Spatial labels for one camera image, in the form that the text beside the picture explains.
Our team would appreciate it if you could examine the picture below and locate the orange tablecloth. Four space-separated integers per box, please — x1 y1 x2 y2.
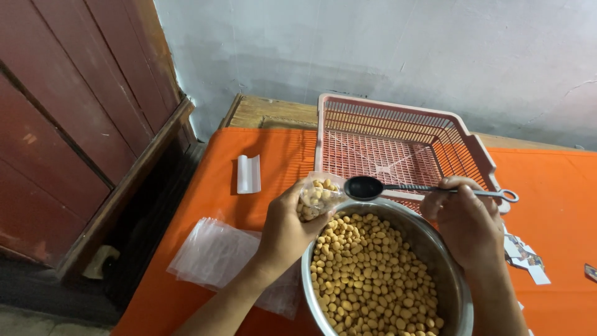
110 127 597 336

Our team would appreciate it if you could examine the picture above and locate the person's right hand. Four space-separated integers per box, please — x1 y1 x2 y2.
419 175 506 273

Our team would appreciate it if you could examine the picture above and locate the beige slipper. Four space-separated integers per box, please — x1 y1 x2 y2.
83 245 121 280

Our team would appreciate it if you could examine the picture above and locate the small clear bag of nuts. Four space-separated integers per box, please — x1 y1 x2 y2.
297 171 349 222

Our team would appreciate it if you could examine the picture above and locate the white folded plastic piece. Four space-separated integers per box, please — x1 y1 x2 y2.
236 154 262 195

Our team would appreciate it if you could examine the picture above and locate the pile of clear plastic bags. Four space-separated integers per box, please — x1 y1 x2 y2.
166 217 304 321

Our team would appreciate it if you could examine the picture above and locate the heap of coated nuts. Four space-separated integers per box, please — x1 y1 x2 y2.
310 212 445 336

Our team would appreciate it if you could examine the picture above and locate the steel bowl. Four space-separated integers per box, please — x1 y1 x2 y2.
301 198 474 336

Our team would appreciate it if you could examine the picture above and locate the red wooden door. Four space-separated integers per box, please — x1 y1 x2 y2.
0 0 197 281

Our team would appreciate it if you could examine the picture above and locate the pink plastic basket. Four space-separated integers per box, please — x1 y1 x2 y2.
313 93 511 215

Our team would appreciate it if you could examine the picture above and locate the black measuring spoon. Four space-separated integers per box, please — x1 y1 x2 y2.
344 175 520 204

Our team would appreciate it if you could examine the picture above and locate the pile of printed paper labels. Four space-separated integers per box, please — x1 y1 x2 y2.
502 224 552 286

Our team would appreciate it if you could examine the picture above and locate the person's left hand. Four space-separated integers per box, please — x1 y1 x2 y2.
259 178 335 271

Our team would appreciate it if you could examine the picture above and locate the wooden table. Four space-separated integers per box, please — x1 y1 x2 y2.
219 93 579 151

